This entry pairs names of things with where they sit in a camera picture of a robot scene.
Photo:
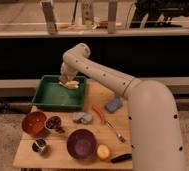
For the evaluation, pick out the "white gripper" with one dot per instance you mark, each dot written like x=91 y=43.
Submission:
x=66 y=73

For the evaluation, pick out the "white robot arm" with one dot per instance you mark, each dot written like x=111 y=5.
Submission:
x=156 y=138

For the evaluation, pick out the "green plastic tray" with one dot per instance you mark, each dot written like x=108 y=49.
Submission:
x=50 y=95

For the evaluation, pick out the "yellow banana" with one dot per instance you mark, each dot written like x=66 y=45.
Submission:
x=70 y=84

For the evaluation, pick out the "orange carrot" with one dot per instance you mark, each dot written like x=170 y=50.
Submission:
x=100 y=113

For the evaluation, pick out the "grey crumpled cloth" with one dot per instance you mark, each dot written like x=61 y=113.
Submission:
x=82 y=117

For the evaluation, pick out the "small white cup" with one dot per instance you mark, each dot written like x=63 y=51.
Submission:
x=53 y=123

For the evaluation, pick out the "blue sponge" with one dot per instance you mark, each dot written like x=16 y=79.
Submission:
x=113 y=105

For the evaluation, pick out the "red bowl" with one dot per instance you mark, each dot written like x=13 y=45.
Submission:
x=33 y=123

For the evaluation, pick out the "purple bowl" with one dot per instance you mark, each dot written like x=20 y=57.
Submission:
x=81 y=144

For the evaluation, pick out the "small metal cup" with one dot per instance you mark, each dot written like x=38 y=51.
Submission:
x=39 y=146

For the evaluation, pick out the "yellow round fruit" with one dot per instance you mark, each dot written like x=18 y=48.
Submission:
x=103 y=152

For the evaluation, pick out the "black marker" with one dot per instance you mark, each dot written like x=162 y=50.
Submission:
x=124 y=157

